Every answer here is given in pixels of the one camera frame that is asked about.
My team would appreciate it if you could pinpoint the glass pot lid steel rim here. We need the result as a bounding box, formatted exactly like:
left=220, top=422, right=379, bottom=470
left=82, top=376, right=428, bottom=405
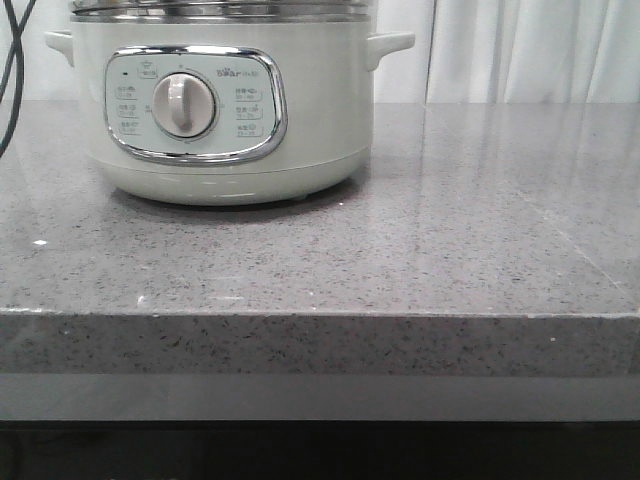
left=69, top=1, right=371, bottom=23

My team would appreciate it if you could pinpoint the pale green electric cooking pot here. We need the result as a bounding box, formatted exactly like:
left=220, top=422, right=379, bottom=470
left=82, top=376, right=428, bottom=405
left=45, top=7, right=415, bottom=206

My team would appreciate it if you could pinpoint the white curtain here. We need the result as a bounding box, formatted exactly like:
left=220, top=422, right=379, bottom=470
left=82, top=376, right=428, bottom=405
left=0, top=0, right=640, bottom=105

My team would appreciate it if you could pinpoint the black cable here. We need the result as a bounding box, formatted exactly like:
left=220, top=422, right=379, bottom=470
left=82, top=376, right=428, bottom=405
left=0, top=0, right=37, bottom=159

